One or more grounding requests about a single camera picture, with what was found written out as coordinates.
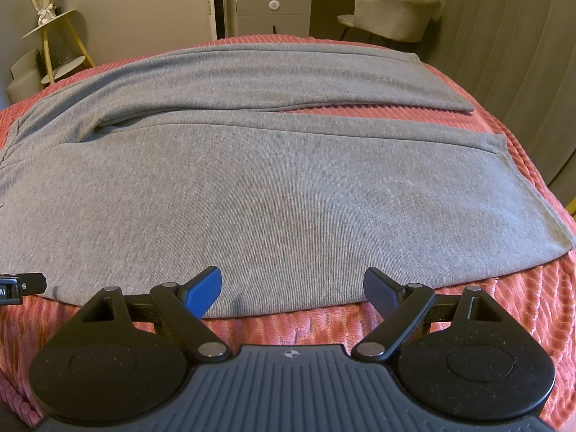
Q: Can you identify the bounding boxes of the pink ribbed bedspread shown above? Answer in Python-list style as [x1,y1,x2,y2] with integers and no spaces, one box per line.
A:
[0,34,576,430]

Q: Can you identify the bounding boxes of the gold tiered side table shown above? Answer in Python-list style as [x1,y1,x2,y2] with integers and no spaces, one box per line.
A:
[22,9,96,85]

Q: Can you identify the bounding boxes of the grey bedside cabinet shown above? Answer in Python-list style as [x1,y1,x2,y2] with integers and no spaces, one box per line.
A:
[235,0,312,37]

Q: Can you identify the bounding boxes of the grey sweatpants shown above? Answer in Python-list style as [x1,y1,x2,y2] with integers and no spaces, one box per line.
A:
[1,43,575,317]

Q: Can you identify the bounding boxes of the grey round pouf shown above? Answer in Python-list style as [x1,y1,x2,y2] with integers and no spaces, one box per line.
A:
[7,49,46,104]

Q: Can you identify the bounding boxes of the white door frame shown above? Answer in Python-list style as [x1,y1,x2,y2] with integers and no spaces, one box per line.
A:
[207,0,218,41]

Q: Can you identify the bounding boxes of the grey curtain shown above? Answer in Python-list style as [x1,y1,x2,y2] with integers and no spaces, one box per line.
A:
[418,0,575,204]

